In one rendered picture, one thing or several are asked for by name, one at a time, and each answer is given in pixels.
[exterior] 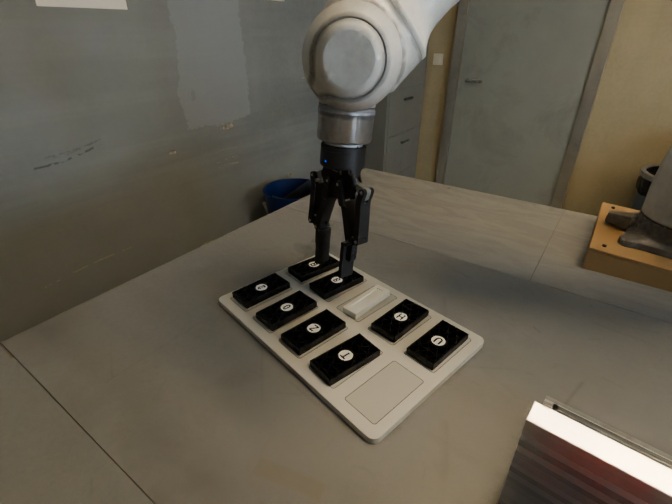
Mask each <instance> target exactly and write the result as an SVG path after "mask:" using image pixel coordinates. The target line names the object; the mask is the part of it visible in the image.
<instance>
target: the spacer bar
mask: <svg viewBox="0 0 672 504"><path fill-rule="evenodd" d="M388 296H390V290H388V289H386V288H384V287H382V286H380V285H378V284H377V285H375V286H374V287H372V288H371V289H369V290H368V291H366V292H365V293H363V294H362V295H360V296H359V297H357V298H356V299H354V300H353V301H351V302H350V303H348V304H347V305H345V306H343V312H344V313H345V314H347V315H349V316H350V317H352V318H354V319H357V318H359V317H360V316H362V315H363V314H364V313H366V312H367V311H369V310H370V309H371V308H373V307H374V306H376V305H377V304H378V303H380V302H381V301H383V300H384V299H385V298H387V297H388Z"/></svg>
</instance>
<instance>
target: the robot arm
mask: <svg viewBox="0 0 672 504"><path fill-rule="evenodd" d="M459 1H460V0H326V3H325V5H324V8H323V11H322V12H321V13H320V14H319V15H318V16H317V17H316V18H315V19H314V20H313V22H312V23H311V25H310V27H309V29H308V31H307V33H306V36H305V39H304V43H303V48H302V65H303V71H304V74H305V78H306V80H307V82H308V85H309V86H310V88H311V90H312V91H313V93H314V94H315V95H316V96H317V97H318V98H319V106H318V126H317V137H318V138H319V139H320V140H322V142H321V149H320V164H321V165H322V166H323V169H322V170H318V171H311V173H310V177H311V194H310V204H309V215H308V221H309V223H313V224H314V228H315V229H316V233H315V243H316V250H315V263H316V264H320V263H323V262H326V261H328V260H329V249H330V237H331V228H330V227H328V226H330V225H329V220H330V217H331V214H332V211H333V208H334V205H335V202H336V199H338V203H339V206H341V210H342V218H343V226H344V234H345V241H344V242H341V251H340V261H339V272H338V277H339V278H341V279H342V278H344V277H347V276H349V275H352V273H353V263H354V260H355V259H356V254H357V246H358V245H361V244H364V243H367V242H368V230H369V218H370V204H371V199H372V197H373V194H374V189H373V188H372V187H370V188H367V187H366V186H364V185H363V184H362V179H361V170H362V169H363V167H364V165H365V156H366V147H367V146H366V145H365V144H369V143H370V142H371V140H372V132H373V124H374V116H375V107H376V104H377V103H379V102H380V101H381V100H382V99H384V98H385V97H386V96H387V94H388V93H392V92H393V91H394V90H395V89H396V88H397V87H398V86H399V85H400V83H401V82H402V81H403V80H404V79H405V78H406V77H407V75H408V74H409V73H410V72H411V71H412V70H413V69H414V68H415V67H416V66H417V65H418V64H419V63H420V62H421V61H422V60H423V59H424V58H425V57H426V49H427V43H428V39H429V37H430V34H431V32H432V30H433V29H434V27H435V26H436V25H437V23H438V22H439V21H440V20H441V19H442V18H443V17H444V15H445V14H446V13H447V12H448V11H449V10H450V9H451V8H452V7H453V6H454V5H456V4H457V3H458V2H459ZM356 191H357V192H356ZM346 199H350V200H347V201H345V200H346ZM314 214H316V215H315V216H314ZM605 221H606V222H608V223H610V224H612V225H615V226H617V227H619V228H621V229H624V230H626V232H625V233H624V234H622V235H620V237H619V239H618V241H617V242H618V243H619V244H620V245H622V246H624V247H628V248H634V249H638V250H642V251H646V252H649V253H652V254H656V255H659V256H662V257H666V258H669V259H672V146H671V147H670V149H669V151H668V152H667V154H666V155H665V157H664V159H663V161H662V163H661V164H660V166H659V168H658V170H657V172H656V174H655V176H654V178H653V181H652V183H651V185H650V187H649V190H648V192H647V195H646V198H645V201H644V203H643V206H642V208H641V210H640V211H639V212H636V211H635V212H631V213H630V212H621V211H613V210H609V213H608V215H607V216H606V218H605ZM352 236H353V237H352Z"/></svg>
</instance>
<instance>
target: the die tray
mask: <svg viewBox="0 0 672 504"><path fill-rule="evenodd" d="M338 270H339V266H338V267H336V268H334V269H331V270H329V271H327V272H324V273H322V274H320V275H317V276H315V277H313V278H310V279H308V280H305V281H303V282H301V281H299V280H298V279H297V278H295V277H294V276H293V275H292V274H290V273H289V272H288V267H287V268H285V269H282V270H280V271H278V272H276V274H278V275H279V276H281V277H282V278H284V279H285V280H287V281H288V282H290V288H288V289H286V290H284V291H282V292H280V293H278V294H276V295H274V296H272V297H270V298H268V299H266V300H264V301H262V302H260V303H258V304H256V305H254V306H252V307H250V308H248V309H247V308H245V307H244V306H243V305H242V304H241V303H239V302H238V301H237V300H236V299H235V298H233V294H232V292H233V291H232V292H230V293H228V294H226V295H223V296H221V297H220V298H219V302H220V305H221V306H222V307H223V308H224V309H225V310H226V311H227V312H228V313H229V314H230V315H231V316H232V317H233V318H234V319H236V320H237V321H238V322H239V323H240V324H241V325H242V326H243V327H244V328H245V329H246V330H247V331H248V332H250V333H251V334H252V335H253V336H254V337H255V338H256V339H257V340H258V341H259V342H260V343H261V344H262V345H263V346H265V347H266V348H267V349H268V350H269V351H270V352H271V353H272V354H273V355H274V356H275V357H276V358H277V359H279V360H280V361H281V362H282V363H283V364H284V365H285V366H286V367H287V368H288V369H289V370H290V371H291V372H292V373H294V374H295V375H296V376H297V377H298V378H299V379H300V380H301V381H302V382H303V383H304V384H305V385H306V386H308V387H309V388H310V389H311V390H312V391H313V392H314V393H315V394H316V395H317V396H318V397H319V398H320V399H321V400H323V401H324V402H325V403H326V404H327V405H328V406H329V407H330V408H331V409H332V410H333V411H334V412H335V413H337V414H338V415H339V416H340V417H341V418H342V419H343V420H344V421H345V422H346V423H347V424H348V425H349V426H350V427H352V428H353V429H354V430H355V431H356V432H357V433H358V434H359V435H360V436H361V437H362V438H363V439H364V440H366V441H367V442H368V443H370V444H377V443H379V442H380V441H382V440H383V439H384V438H385V437H386V436H387V435H388V434H389V433H390V432H391V431H392V430H393V429H394V428H396V427H397V426H398V425H399V424H400V423H401V422H402V421H403V420H404V419H405V418H406V417H407V416H409V415H410V414H411V413H412V412H413V411H414V410H415V409H416V408H417V407H418V406H419V405H420V404H422V403H423V402H424V401H425V400H426V399H427V398H428V397H429V396H430V395H431V394H432V393H433V392H435V391H436V390H437V389H438V388H439V387H440V386H441V385H442V384H443V383H444V382H445V381H446V380H448V379H449V378H450V377H451V376H452V375H453V374H454V373H455V372H456V371H457V370H458V369H459V368H461V367H462V366H463V365H464V364H465V363H466V362H467V361H468V360H469V359H470V358H471V357H472V356H474V355H475V354H476V353H477V352H478V351H479V350H480V349H481V348H482V347H483V343H484V340H483V338H482V337H481V336H479V335H477V334H475V333H474V332H472V331H470V330H468V329H466V328H465V327H463V326H461V325H459V324H457V323H455V322H454V321H452V320H450V319H448V318H446V317H445V316H443V315H441V314H439V313H437V312H435V311H434V310H432V309H430V308H428V307H426V306H425V305H423V304H421V303H419V302H417V301H416V300H414V299H412V298H410V297H408V296H406V295H405V294H403V293H401V292H399V291H397V290H396V289H394V288H392V287H390V286H388V285H386V284H385V283H383V282H381V281H379V280H377V279H376V278H374V277H372V276H370V275H368V274H367V273H365V272H363V271H361V270H359V269H357V268H356V267H354V266H353V270H354V271H356V272H357V273H359V274H360V275H362V276H364V280H363V282H361V283H359V284H357V285H355V286H353V287H351V288H348V289H346V290H344V291H342V292H340V293H338V294H336V295H334V296H332V297H329V298H327V299H325V300H324V299H323V298H322V297H320V296H319V295H318V294H317V293H315V292H314V291H313V290H311V289H310V288H309V283H311V282H313V281H315V280H318V279H320V278H322V277H325V276H327V275H329V274H332V273H334V272H336V271H338ZM377 284H378V285H380V286H382V287H384V288H386V289H388V290H390V296H388V297H387V298H385V299H384V300H383V301H381V302H380V303H378V304H377V305H376V306H374V307H373V308H371V309H370V310H369V311H367V312H366V313H364V314H363V315H362V316H360V317H359V318H357V319H354V318H352V317H350V316H349V315H347V314H345V313H344V312H343V306H345V305H347V304H348V303H350V302H351V301H353V300H354V299H356V298H357V297H359V296H360V295H362V294H363V293H365V292H366V291H368V290H369V289H371V288H372V287H374V286H375V285H377ZM299 290H300V291H302V292H303V293H305V294H306V295H308V296H309V297H311V298H312V299H314V300H315V301H317V307H316V308H314V309H312V310H310V311H308V312H307V313H305V314H303V315H301V316H300V317H298V318H296V319H294V320H292V321H291V322H289V323H287V324H285V325H284V326H282V327H280V328H278V329H276V330H275V331H271V330H270V329H269V328H268V327H267V326H265V325H264V324H263V323H262V322H261V321H259V320H258V319H257V318H256V312H258V311H260V310H262V309H264V308H266V307H268V306H270V305H272V304H274V303H276V302H278V301H280V300H282V299H284V298H285V297H287V296H289V295H291V294H293V293H295V292H297V291H299ZM405 299H408V300H410V301H412V302H414V303H416V304H418V305H420V306H422V307H424V308H426V309H427V310H429V314H428V316H427V317H426V318H425V319H423V320H422V321H421V322H420V323H418V324H417V325H416V326H415V327H413V328H412V329H411V330H410V331H408V332H407V333H406V334H405V335H403V336H402V337H401V338H400V339H398V340H397V341H396V342H395V343H394V342H392V341H390V340H389V339H387V338H385V337H384V336H382V335H381V334H379V333H377V332H376V331H374V330H372V329H371V323H372V322H374V321H375V320H377V319H378V318H380V317H381V316H382V315H384V314H385V313H387V312H388V311H389V310H391V309H392V308H394V307H395V306H396V305H398V304H399V303H401V302H402V301H403V300H405ZM326 309H328V310H329V311H330V312H332V313H333V314H335V315H336V316H337V317H339V318H340V319H342V320H343V321H345V322H346V328H344V329H343V330H341V331H339V332H338V333H336V334H334V335H333V336H331V337H330V338H328V339H326V340H325V341H323V342H321V343H320V344H318V345H316V346H315V347H313V348H311V349H310V350H308V351H307V352H305V353H303V354H302V355H300V356H299V355H298V354H297V353H296V352H295V351H294V350H293V349H291V348H290V347H289V346H288V345H287V344H286V343H285V342H283V341H282V340H281V334H282V333H284V332H286V331H287V330H289V329H291V328H293V327H295V326H296V325H298V324H300V323H302V322H304V321H306V320H307V319H309V318H311V317H313V316H315V315H316V314H318V313H320V312H322V311H324V310H326ZM442 320H444V321H446V322H448V323H450V324H451V325H453V326H455V327H457V328H459V329H460V330H462V331H464V332H466V333H468V339H467V340H466V341H465V342H464V343H463V344H462V345H461V346H460V347H458V348H457V349H456V350H455V351H454V352H453V353H452V354H451V355H449V356H448V357H447V358H446V359H445V360H444V361H443V362H442V363H440V364H439V365H438V366H437V367H436V368H435V369H434V370H433V371H432V370H431V369H429V368H428V367H426V366H425V365H423V364H422V363H420V362H419V361H417V360H416V359H414V358H412V357H411V356H409V355H408V354H406V350H407V347H408V346H410V345H411V344H412V343H414V342H415V341H416V340H417V339H419V338H420V337H421V336H423V335H424V334H425V333H426V332H428V331H429V330H430V329H431V328H433V327H434V326H435V325H437V324H438V323H439V322H440V321H442ZM359 333H360V334H361V335H362V336H364V337H365V338H366V339H367V340H369V341H370V342H371V343H372V344H374V345H375V346H376V347H377V348H379V349H380V356H379V357H377V358H375V359H374V360H372V361H371V362H369V363H367V364H366V365H364V366H362V367H361V368H359V369H358V370H356V371H354V372H353V373H351V374H350V375H348V376H346V377H345V378H343V379H341V380H340V381H338V382H337V383H335V384H333V385H332V386H329V385H328V384H327V383H326V382H325V381H324V380H323V379H322V378H321V377H320V376H319V375H318V374H317V373H316V372H315V371H314V370H313V369H312V368H311V367H310V360H312V359H314V358H315V357H317V356H319V355H321V354H323V353H324V352H326V351H328V350H330V349H332V348H334V347H335V346H337V345H339V344H341V343H343V342H344V341H346V340H348V339H350V338H352V337H353V336H355V335H357V334H359Z"/></svg>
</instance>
